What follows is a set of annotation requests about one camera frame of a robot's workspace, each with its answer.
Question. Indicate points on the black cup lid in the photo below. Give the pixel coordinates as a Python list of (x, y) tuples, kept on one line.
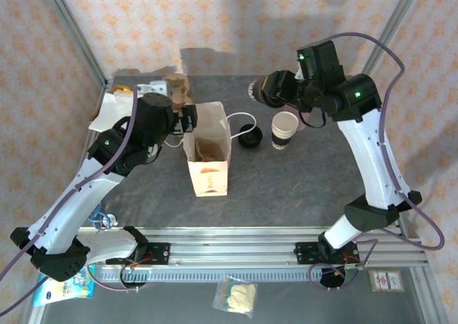
[(250, 136)]

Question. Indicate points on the white donut print paper bag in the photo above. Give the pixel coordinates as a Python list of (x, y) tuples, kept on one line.
[(209, 181)]

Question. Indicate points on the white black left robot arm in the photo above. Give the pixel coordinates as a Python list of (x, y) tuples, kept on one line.
[(71, 202)]

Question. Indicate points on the stack of paper cups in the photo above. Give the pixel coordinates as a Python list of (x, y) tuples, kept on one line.
[(284, 123)]

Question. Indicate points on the white paper napkin stack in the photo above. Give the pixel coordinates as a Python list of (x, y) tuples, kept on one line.
[(114, 106)]

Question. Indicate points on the small white plug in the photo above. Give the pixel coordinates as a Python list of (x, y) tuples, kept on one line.
[(112, 219)]

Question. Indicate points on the clear bag of crackers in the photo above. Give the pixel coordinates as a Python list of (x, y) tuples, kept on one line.
[(238, 295)]

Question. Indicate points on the blue white snack packet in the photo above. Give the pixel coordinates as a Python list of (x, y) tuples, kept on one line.
[(75, 290)]

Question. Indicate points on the small brown framed card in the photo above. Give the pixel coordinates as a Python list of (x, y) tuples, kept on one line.
[(386, 280)]

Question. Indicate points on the aluminium frame post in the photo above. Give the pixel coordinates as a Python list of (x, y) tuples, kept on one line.
[(79, 38), (389, 20)]

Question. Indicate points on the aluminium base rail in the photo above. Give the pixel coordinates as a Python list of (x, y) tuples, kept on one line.
[(232, 247)]

